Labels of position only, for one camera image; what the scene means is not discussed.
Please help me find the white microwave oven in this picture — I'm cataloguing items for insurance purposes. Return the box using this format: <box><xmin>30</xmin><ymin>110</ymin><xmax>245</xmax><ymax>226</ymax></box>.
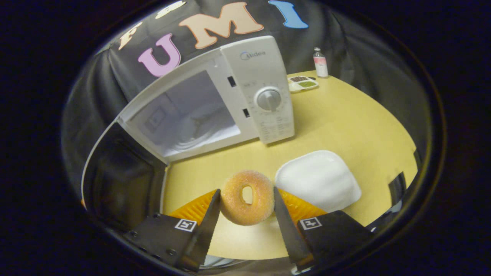
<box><xmin>81</xmin><ymin>36</ymin><xmax>295</xmax><ymax>230</ymax></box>

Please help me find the black chair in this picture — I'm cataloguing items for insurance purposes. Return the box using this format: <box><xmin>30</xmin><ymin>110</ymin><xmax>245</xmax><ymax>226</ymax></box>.
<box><xmin>388</xmin><ymin>172</ymin><xmax>407</xmax><ymax>209</ymax></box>

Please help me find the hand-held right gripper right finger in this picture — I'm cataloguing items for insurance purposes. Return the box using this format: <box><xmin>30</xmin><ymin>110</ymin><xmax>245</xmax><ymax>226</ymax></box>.
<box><xmin>273</xmin><ymin>187</ymin><xmax>374</xmax><ymax>273</ymax></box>

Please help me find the white divided condiment dish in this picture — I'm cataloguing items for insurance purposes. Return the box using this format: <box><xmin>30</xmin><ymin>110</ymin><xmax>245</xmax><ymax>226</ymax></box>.
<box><xmin>288</xmin><ymin>76</ymin><xmax>319</xmax><ymax>92</ymax></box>

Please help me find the clear bottle pink label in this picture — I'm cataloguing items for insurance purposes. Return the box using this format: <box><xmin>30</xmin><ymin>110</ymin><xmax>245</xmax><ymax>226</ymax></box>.
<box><xmin>313</xmin><ymin>47</ymin><xmax>329</xmax><ymax>78</ymax></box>

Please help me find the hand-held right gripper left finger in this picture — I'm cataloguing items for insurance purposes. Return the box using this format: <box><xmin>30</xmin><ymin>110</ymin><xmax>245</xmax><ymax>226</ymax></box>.
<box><xmin>123</xmin><ymin>189</ymin><xmax>222</xmax><ymax>273</ymax></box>

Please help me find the sugared ring donut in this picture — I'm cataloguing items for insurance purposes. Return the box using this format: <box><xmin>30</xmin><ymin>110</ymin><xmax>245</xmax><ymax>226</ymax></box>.
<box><xmin>220</xmin><ymin>170</ymin><xmax>275</xmax><ymax>226</ymax></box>

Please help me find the white square plate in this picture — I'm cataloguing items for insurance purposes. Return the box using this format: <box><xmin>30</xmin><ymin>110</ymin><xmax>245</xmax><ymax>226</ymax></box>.
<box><xmin>275</xmin><ymin>150</ymin><xmax>362</xmax><ymax>213</ymax></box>

